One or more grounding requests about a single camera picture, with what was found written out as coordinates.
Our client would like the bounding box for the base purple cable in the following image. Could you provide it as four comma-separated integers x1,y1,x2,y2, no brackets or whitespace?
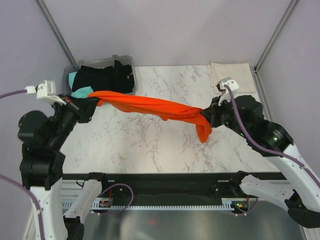
91,183,135,216
229,195,260,218

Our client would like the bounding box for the left aluminium frame post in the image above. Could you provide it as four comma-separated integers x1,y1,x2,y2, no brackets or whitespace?
34,0,79,70

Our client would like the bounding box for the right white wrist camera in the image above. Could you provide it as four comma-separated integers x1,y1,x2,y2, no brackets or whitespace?
216,77,240,107

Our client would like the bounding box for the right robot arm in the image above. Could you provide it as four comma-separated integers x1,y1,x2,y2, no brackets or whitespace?
201,95,320,229

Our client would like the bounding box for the white slotted cable duct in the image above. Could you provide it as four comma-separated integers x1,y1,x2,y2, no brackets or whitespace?
90,198,250,212

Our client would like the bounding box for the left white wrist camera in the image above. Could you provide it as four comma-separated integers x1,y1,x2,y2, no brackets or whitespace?
24,80,67,105

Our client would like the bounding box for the cream folded cloth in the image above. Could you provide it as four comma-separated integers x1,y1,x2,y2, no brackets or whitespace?
209,62,256,95

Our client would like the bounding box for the orange t-shirt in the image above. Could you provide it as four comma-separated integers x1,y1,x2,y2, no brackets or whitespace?
87,90,212,143

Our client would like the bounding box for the teal garment in bin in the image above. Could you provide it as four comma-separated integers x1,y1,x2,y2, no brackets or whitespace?
68,71,94,99

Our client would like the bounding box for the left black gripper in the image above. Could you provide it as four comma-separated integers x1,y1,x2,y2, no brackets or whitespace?
47,91,99,148

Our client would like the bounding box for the clear plastic storage bin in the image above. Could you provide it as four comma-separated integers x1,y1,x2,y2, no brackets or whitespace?
63,55,138,95

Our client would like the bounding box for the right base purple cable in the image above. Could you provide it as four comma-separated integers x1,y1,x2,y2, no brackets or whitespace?
229,195,260,218

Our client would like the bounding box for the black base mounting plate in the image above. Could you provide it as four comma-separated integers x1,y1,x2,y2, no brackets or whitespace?
62,170,248,205

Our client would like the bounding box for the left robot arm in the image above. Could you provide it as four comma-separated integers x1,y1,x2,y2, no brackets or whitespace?
17,94,110,240

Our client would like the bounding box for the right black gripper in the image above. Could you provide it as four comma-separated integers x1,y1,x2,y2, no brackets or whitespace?
201,94,249,138

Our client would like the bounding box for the right aluminium frame post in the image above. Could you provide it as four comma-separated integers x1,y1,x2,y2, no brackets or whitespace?
253,0,301,73

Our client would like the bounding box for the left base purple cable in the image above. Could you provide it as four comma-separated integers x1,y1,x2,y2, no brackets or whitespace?
91,183,135,216

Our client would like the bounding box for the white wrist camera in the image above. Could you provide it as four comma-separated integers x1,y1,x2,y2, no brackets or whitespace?
216,77,240,107
24,80,67,105

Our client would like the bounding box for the aluminium frame post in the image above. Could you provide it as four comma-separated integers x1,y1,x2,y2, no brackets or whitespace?
253,0,301,73
34,0,79,70

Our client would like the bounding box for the black garment in bin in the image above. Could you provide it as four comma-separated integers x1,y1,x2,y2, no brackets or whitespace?
68,60,135,94

